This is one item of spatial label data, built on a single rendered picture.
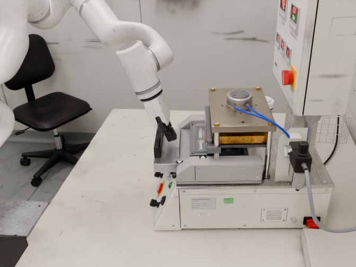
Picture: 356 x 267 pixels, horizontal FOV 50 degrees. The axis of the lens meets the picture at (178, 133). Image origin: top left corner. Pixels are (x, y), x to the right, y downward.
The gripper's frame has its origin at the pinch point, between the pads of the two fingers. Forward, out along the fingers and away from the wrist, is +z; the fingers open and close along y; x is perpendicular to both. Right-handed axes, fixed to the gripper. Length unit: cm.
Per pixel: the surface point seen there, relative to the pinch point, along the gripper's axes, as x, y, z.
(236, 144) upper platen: 19.6, 10.0, 5.0
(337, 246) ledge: 38, 28, 36
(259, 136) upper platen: 26.8, 10.3, 4.7
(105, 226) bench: -29.4, 14.5, 17.0
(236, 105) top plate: 23.4, 3.7, -4.1
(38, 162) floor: -144, -136, 56
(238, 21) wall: 35, -152, 14
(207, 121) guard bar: 12.8, -0.4, -0.2
